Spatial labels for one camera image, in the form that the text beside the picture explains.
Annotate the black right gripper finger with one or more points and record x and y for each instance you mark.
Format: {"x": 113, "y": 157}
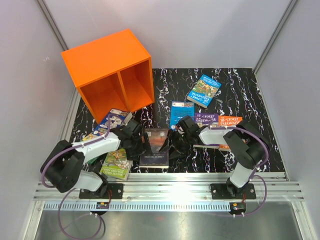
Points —
{"x": 178, "y": 150}
{"x": 168, "y": 144}

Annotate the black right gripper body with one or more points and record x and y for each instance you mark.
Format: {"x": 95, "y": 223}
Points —
{"x": 184, "y": 138}

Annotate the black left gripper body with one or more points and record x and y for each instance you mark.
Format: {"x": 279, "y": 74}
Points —
{"x": 135, "y": 140}

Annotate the dark purple novel book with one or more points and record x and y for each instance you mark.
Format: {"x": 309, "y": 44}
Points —
{"x": 157, "y": 156}

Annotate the lime 65-storey treehouse book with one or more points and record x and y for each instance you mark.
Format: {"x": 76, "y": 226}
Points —
{"x": 116, "y": 165}

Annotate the blue 91-storey treehouse book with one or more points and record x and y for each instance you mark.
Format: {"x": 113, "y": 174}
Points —
{"x": 114, "y": 119}

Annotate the green 104-storey treehouse book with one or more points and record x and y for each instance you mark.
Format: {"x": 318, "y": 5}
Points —
{"x": 92, "y": 147}

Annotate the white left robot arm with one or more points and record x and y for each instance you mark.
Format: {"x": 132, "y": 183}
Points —
{"x": 63, "y": 168}

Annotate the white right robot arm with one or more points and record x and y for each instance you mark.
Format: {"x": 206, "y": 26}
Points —
{"x": 249, "y": 147}

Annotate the purple 52-storey treehouse book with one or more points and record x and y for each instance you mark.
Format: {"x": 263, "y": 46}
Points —
{"x": 204, "y": 119}

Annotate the black marble-pattern mat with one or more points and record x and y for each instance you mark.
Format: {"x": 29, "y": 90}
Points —
{"x": 238, "y": 96}

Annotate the bright blue paperback book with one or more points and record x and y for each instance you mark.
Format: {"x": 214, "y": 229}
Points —
{"x": 180, "y": 110}

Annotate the orange 78-storey treehouse book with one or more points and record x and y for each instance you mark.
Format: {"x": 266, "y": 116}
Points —
{"x": 227, "y": 121}

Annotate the teal 26-storey treehouse book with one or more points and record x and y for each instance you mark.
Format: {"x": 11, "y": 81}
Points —
{"x": 204, "y": 91}

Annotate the orange two-compartment shelf box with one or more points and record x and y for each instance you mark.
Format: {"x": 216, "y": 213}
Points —
{"x": 114, "y": 71}

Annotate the aluminium mounting rail frame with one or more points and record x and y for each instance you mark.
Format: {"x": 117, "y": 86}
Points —
{"x": 176, "y": 192}

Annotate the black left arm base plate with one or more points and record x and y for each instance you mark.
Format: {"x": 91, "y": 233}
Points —
{"x": 110, "y": 190}

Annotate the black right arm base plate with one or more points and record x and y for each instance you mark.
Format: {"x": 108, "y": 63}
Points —
{"x": 224, "y": 191}

